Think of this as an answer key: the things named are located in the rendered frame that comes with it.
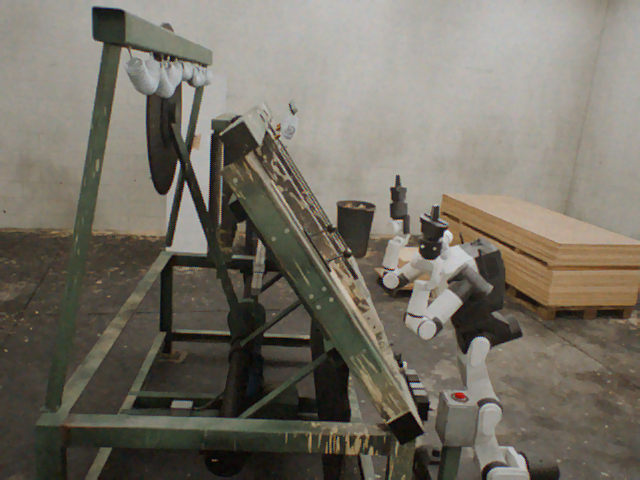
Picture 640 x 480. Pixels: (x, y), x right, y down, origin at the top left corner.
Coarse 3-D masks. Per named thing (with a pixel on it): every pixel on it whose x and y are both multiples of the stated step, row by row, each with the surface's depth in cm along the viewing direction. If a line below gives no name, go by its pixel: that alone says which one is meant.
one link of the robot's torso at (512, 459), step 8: (504, 448) 293; (512, 448) 292; (504, 456) 294; (512, 456) 287; (520, 456) 286; (512, 464) 287; (520, 464) 280; (496, 472) 276; (504, 472) 276; (512, 472) 276; (520, 472) 277
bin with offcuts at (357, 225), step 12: (336, 204) 711; (348, 204) 724; (360, 204) 741; (372, 204) 731; (348, 216) 700; (360, 216) 699; (372, 216) 712; (336, 228) 724; (348, 228) 705; (360, 228) 704; (348, 240) 710; (360, 240) 710; (360, 252) 717
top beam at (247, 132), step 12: (252, 108) 323; (240, 120) 189; (252, 120) 206; (228, 132) 181; (240, 132) 182; (252, 132) 183; (264, 132) 227; (228, 144) 182; (240, 144) 183; (252, 144) 183; (240, 156) 184
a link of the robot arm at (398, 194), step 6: (396, 192) 277; (402, 192) 279; (396, 198) 277; (402, 198) 279; (390, 204) 280; (396, 204) 277; (402, 204) 277; (390, 210) 280; (396, 210) 277; (402, 210) 277
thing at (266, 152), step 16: (256, 112) 244; (288, 128) 252; (272, 144) 250; (272, 160) 252; (272, 176) 254; (288, 176) 255; (288, 192) 256; (304, 208) 258; (304, 224) 260; (320, 240) 263; (336, 272) 267; (352, 288) 270; (368, 304) 273; (368, 320) 275
